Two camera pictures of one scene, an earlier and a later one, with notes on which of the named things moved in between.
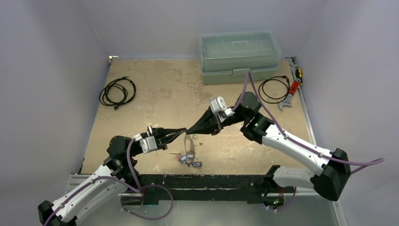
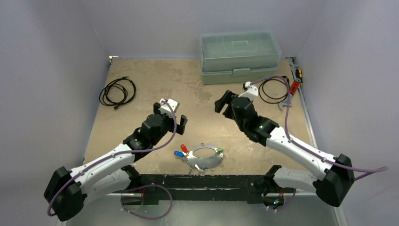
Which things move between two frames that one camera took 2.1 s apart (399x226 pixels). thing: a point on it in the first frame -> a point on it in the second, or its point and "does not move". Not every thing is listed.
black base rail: (159, 189) does not move
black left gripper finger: (162, 142) -> (156, 106)
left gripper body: (149, 129) -> (169, 121)
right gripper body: (216, 122) -> (228, 105)
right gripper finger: (206, 116) -> (226, 99)
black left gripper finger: (161, 132) -> (180, 127)
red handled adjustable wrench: (292, 91) does not move
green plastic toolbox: (224, 57) does not move
